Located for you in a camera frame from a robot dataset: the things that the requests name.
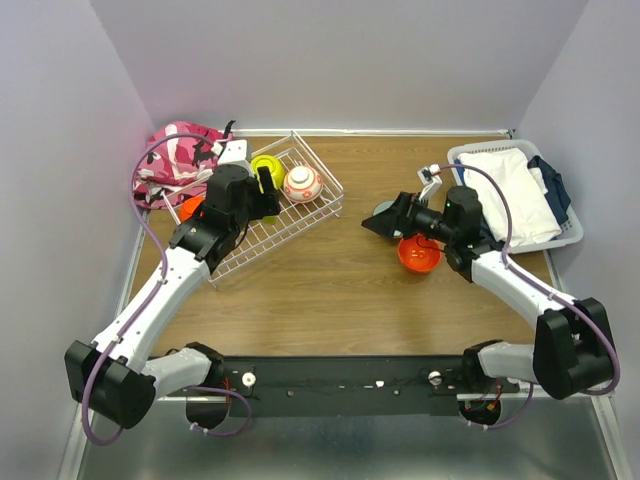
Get pink camouflage cloth bag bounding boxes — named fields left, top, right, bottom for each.
left=132, top=121, right=236, bottom=210

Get dark blue jeans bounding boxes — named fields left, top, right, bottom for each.
left=527, top=155, right=571, bottom=226

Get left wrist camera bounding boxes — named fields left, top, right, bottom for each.
left=212, top=139, right=251, bottom=171

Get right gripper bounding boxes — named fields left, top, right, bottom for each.
left=361, top=191, right=456, bottom=244

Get light blue ribbed bowl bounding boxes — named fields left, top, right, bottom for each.
left=373, top=200, right=402, bottom=239

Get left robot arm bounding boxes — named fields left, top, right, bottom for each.
left=64, top=165, right=280, bottom=429

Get lavender plastic laundry basket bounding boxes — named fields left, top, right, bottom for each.
left=447, top=139, right=583, bottom=254

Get orange bowl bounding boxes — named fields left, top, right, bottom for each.
left=178, top=196, right=204, bottom=223
left=397, top=235, right=443, bottom=274

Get white wire dish rack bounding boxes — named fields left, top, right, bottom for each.
left=159, top=132, right=344, bottom=287

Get white bowl with red pattern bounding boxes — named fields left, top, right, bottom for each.
left=282, top=165, right=324, bottom=203

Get white folded cloth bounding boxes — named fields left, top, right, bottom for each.
left=458, top=148, right=561, bottom=248

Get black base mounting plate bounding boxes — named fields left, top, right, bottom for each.
left=223, top=355, right=496, bottom=418

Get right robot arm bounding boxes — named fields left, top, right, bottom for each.
left=361, top=186, right=620, bottom=400

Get yellow-green bowl at back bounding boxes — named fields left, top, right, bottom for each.
left=250, top=154, right=286, bottom=189

